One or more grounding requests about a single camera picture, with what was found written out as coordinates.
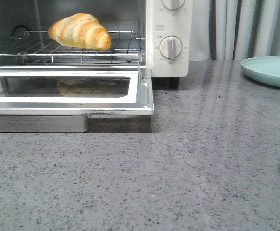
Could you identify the golden croissant bread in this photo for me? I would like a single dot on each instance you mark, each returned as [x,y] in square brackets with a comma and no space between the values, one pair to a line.
[80,31]

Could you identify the glass oven door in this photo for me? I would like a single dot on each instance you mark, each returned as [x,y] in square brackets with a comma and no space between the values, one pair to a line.
[63,99]

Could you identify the lower white oven knob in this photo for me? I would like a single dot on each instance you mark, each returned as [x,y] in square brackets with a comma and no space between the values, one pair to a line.
[171,47]

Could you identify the white oven knob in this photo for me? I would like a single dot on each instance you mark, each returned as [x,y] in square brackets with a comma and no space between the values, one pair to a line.
[172,4]
[171,47]

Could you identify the white Toshiba toaster oven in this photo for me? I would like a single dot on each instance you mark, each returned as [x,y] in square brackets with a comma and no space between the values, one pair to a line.
[148,18]

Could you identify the upper white oven knob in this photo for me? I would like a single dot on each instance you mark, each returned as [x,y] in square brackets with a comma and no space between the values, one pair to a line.
[172,4]

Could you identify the pale grey curtain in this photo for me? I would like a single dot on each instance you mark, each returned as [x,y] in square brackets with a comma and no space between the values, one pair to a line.
[235,29]

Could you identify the light blue round plate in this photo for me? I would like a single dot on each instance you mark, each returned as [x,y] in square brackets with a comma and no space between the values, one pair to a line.
[265,70]

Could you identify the metal wire oven rack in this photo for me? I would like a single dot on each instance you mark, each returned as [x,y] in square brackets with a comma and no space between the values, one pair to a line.
[37,48]

